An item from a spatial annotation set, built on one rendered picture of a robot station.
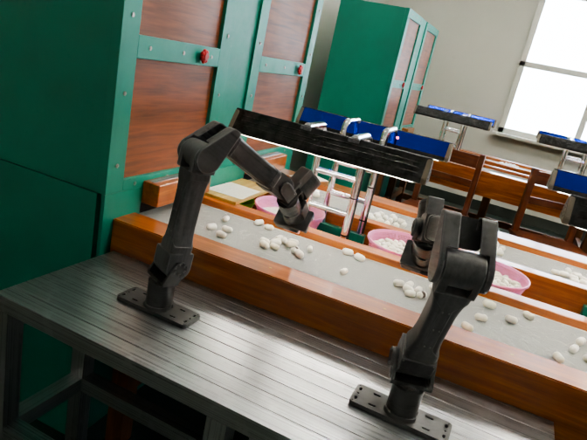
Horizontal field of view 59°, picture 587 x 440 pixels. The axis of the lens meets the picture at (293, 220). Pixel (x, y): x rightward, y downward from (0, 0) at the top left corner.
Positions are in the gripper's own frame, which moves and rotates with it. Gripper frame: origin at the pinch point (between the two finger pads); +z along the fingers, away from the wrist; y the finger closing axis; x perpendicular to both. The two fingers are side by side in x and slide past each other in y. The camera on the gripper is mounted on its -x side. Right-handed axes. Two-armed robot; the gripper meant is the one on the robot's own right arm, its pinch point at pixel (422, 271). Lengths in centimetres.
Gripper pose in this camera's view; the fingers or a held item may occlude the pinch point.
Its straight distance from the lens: 136.8
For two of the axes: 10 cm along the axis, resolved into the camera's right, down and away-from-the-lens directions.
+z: 1.6, 4.4, 8.8
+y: -9.1, -2.9, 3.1
